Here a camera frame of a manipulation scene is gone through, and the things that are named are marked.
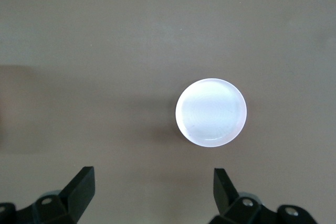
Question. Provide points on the pink round plate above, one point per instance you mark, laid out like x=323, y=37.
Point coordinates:
x=210, y=111

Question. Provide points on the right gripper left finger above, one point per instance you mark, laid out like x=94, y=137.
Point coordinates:
x=76, y=195

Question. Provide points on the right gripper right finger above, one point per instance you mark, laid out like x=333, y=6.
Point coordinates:
x=228, y=200

